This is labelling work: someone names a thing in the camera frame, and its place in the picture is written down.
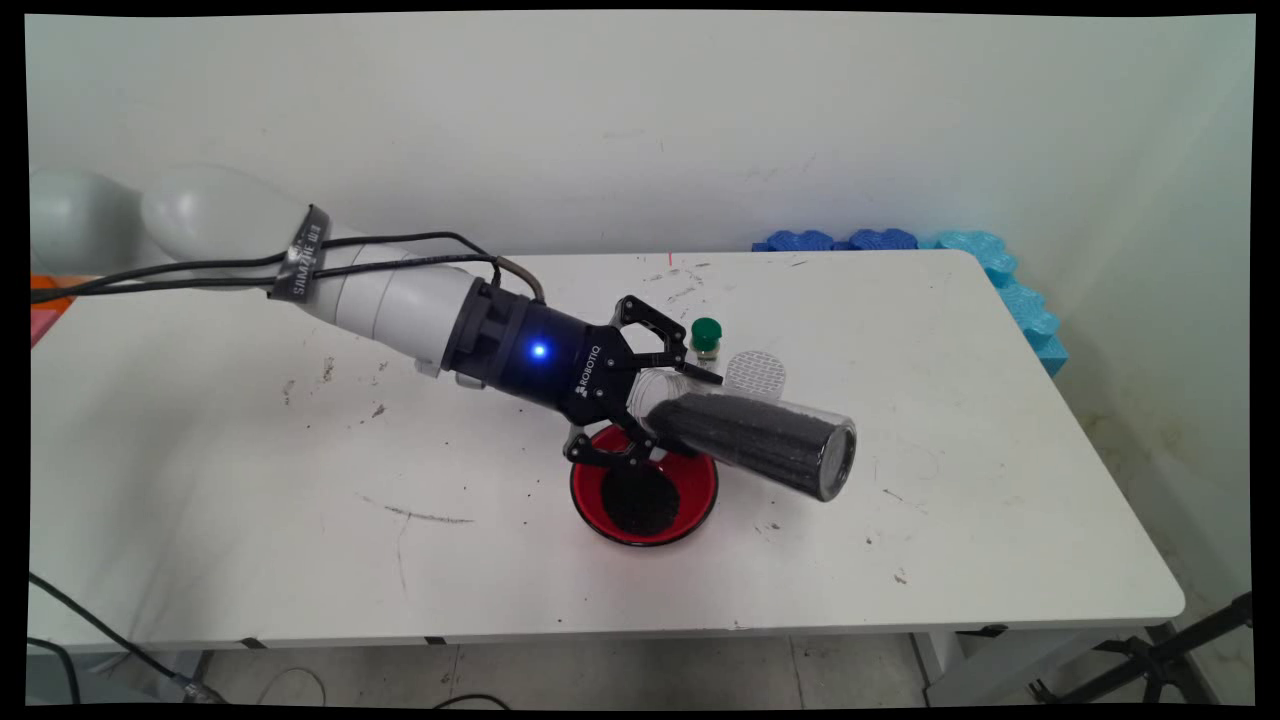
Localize black gripper cable with plug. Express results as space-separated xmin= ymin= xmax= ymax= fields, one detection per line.
xmin=30 ymin=255 xmax=548 ymax=304

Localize light floor cable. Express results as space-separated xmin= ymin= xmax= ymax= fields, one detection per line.
xmin=258 ymin=665 xmax=331 ymax=706

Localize black velcro strap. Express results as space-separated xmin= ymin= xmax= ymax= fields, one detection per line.
xmin=268 ymin=205 xmax=331 ymax=301

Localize black tripod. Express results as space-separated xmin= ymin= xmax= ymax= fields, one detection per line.
xmin=1030 ymin=592 xmax=1253 ymax=706

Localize black granules heap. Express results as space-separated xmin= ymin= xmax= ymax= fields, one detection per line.
xmin=600 ymin=462 xmax=683 ymax=537

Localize spice jar with white lid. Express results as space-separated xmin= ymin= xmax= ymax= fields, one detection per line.
xmin=722 ymin=350 xmax=787 ymax=401

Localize black camera cable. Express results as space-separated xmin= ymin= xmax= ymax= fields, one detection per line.
xmin=30 ymin=230 xmax=501 ymax=296

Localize clear jar of black granules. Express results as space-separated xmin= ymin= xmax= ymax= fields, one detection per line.
xmin=628 ymin=365 xmax=859 ymax=504

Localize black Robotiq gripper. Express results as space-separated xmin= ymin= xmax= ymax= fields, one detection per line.
xmin=470 ymin=295 xmax=723 ymax=471

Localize white table leg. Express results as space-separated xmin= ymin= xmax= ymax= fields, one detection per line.
xmin=155 ymin=650 xmax=216 ymax=703

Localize blue foam mats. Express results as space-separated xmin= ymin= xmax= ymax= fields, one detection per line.
xmin=918 ymin=230 xmax=1069 ymax=379

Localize black hanging cable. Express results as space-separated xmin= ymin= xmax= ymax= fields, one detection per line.
xmin=28 ymin=572 xmax=226 ymax=706

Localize red bowl with black rim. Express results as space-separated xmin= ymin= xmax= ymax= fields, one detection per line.
xmin=570 ymin=425 xmax=720 ymax=548

